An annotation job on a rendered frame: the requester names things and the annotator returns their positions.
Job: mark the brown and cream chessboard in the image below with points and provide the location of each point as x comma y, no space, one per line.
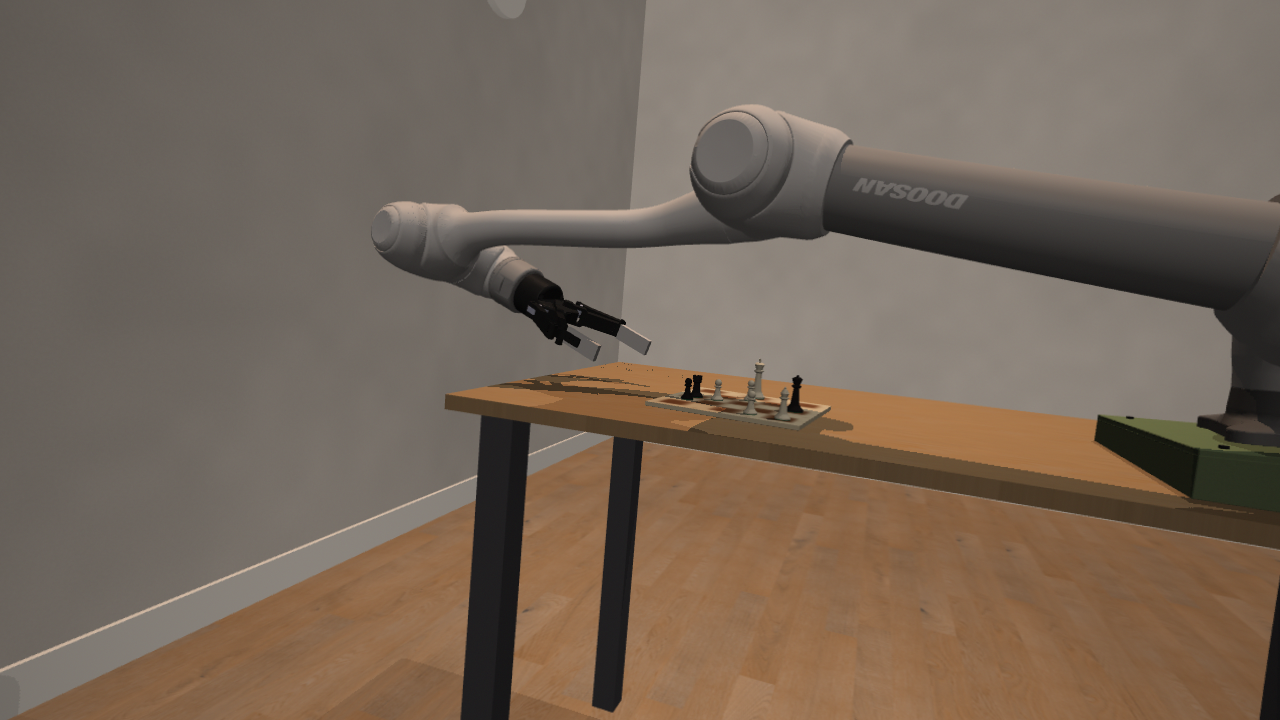
733,405

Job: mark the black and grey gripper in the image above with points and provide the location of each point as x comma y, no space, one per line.
548,315

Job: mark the white bishop chess piece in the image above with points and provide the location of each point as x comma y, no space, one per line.
782,414

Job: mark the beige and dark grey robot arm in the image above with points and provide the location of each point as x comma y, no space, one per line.
779,175

